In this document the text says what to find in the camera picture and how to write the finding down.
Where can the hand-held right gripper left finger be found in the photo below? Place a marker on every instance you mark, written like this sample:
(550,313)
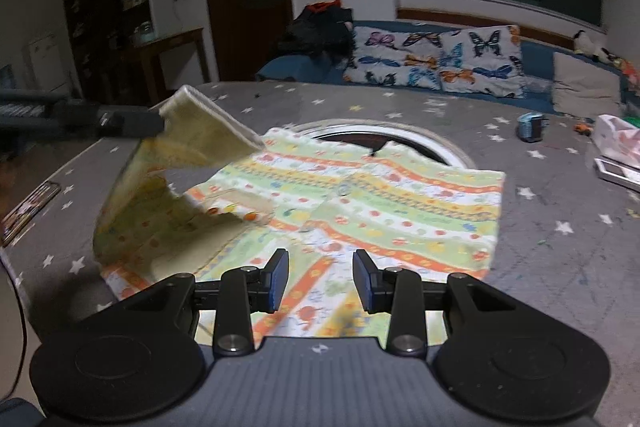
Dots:
(277,279)

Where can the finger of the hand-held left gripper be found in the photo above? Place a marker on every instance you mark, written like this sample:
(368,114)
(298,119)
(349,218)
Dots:
(125,124)

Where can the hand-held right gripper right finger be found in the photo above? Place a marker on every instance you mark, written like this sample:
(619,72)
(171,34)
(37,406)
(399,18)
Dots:
(365,279)

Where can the pastel printed child's shirt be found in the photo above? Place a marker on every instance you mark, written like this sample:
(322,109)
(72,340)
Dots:
(390,207)

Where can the white cabinet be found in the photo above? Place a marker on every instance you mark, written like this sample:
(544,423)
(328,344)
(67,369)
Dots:
(47,62)

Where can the wooden side table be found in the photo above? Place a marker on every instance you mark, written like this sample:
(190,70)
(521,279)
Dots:
(172,52)

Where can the dark rectangular tray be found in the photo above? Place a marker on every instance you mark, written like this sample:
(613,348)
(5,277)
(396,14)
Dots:
(30,212)

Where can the dark wooden shelf cabinet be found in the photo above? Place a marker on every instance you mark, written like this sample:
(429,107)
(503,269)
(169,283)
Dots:
(107,17)

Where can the blue sofa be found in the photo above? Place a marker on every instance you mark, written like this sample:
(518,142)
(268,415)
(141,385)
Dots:
(295,68)

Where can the grey star-print table mat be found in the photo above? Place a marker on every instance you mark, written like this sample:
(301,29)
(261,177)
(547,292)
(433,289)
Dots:
(550,257)

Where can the pile of dark clothing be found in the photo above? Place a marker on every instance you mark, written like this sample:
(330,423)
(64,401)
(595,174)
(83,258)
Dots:
(317,29)

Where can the blue smartwatch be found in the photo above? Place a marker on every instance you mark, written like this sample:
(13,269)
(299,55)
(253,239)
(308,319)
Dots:
(531,127)

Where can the butterfly print pillow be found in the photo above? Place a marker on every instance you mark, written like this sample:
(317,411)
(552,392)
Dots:
(440,57)

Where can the small orange toy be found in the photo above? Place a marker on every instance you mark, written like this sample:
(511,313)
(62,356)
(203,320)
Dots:
(581,127)

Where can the white remote control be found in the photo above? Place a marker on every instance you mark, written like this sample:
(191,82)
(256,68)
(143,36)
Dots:
(620,174)

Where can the white plastic bag pink print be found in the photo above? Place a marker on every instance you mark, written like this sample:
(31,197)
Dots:
(617,139)

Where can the grey pillow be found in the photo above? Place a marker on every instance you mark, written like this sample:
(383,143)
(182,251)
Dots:
(587,87)

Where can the black white plush dog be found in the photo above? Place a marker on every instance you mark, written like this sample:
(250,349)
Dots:
(590,44)

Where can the colourful plush toy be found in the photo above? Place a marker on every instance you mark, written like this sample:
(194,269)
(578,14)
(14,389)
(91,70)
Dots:
(631,69)

